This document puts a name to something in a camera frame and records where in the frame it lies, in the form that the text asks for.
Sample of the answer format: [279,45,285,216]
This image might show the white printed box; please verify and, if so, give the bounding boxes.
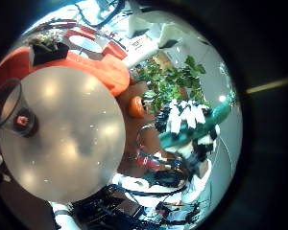
[121,34,161,69]

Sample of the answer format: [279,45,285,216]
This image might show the orange tray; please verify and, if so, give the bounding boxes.
[0,25,132,98]

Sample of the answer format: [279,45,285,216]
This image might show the black planter with plant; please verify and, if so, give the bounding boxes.
[28,31,70,67]

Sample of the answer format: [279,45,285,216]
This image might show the black looped cable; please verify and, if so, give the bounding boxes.
[74,0,127,29]

